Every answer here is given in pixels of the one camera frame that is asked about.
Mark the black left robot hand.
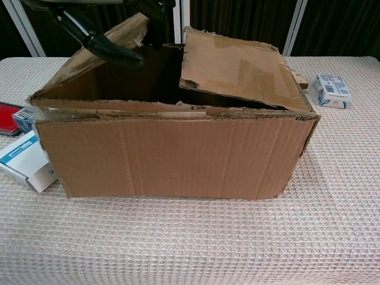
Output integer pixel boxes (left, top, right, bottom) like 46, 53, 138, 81
49, 0, 176, 69

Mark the large brown cardboard box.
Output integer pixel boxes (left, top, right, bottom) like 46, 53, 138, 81
28, 11, 323, 200

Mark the small blue barcode box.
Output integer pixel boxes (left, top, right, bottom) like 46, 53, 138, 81
11, 107, 36, 134

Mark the white and blue carton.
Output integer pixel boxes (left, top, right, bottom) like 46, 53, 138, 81
0, 130, 59, 193

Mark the small white blue printed box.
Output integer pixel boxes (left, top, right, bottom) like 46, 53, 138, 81
311, 73, 353, 110

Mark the flat red and black case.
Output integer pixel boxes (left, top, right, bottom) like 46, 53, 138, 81
0, 101, 22, 137

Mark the dark pleated curtain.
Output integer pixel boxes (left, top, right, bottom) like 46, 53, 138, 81
0, 0, 380, 60

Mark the beige waffle-weave tablecloth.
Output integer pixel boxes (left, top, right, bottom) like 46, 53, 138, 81
0, 55, 380, 285

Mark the upright white frame post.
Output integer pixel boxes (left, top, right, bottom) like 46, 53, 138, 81
173, 0, 191, 45

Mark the slanted white frame post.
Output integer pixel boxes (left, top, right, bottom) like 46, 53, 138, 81
5, 0, 46, 58
281, 0, 308, 57

